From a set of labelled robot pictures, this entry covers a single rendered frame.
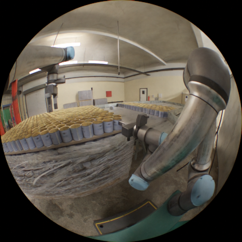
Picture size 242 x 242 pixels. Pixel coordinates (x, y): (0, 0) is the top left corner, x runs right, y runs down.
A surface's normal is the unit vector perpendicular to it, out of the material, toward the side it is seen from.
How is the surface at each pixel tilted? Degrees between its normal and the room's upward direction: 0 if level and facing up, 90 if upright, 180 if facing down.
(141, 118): 90
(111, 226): 0
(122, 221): 0
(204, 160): 93
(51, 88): 90
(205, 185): 7
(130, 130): 90
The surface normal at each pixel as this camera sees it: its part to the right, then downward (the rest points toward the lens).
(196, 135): -0.55, 0.32
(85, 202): -0.03, -0.94
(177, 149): -0.76, 0.17
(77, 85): 0.54, 0.27
